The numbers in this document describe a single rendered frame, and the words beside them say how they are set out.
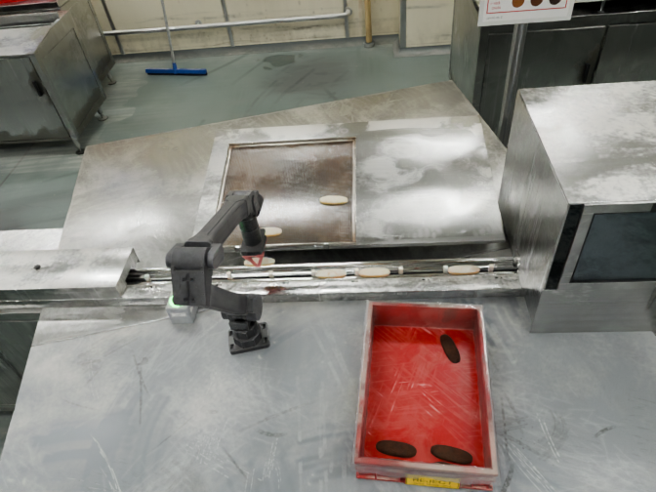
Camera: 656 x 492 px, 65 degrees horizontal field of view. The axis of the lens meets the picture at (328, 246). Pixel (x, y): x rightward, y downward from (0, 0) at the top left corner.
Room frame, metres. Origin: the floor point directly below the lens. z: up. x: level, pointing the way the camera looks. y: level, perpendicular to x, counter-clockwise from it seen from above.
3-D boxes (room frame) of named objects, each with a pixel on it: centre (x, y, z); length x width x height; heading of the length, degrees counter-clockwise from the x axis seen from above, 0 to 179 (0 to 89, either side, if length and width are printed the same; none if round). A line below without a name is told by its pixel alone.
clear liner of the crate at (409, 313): (0.68, -0.20, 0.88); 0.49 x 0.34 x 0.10; 167
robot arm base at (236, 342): (0.94, 0.27, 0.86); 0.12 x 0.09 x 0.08; 96
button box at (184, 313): (1.07, 0.48, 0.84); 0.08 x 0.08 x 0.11; 82
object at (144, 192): (1.69, 0.12, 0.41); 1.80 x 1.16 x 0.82; 96
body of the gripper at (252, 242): (1.16, 0.22, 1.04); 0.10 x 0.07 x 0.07; 172
